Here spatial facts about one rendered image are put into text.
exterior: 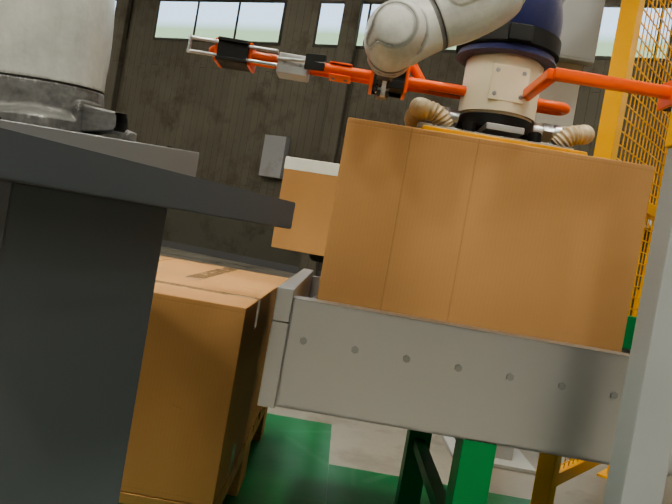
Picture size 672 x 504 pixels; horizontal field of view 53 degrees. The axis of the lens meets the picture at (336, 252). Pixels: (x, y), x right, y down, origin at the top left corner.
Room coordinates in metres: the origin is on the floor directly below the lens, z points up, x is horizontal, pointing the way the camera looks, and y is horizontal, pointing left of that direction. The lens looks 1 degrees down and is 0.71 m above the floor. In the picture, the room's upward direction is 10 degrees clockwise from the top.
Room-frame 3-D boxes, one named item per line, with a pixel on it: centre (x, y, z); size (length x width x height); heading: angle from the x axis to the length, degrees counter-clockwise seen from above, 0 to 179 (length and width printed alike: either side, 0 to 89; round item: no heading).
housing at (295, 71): (1.51, 0.16, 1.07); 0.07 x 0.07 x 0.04; 89
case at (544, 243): (1.51, -0.29, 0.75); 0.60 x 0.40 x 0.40; 86
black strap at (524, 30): (1.51, -0.30, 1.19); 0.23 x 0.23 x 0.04
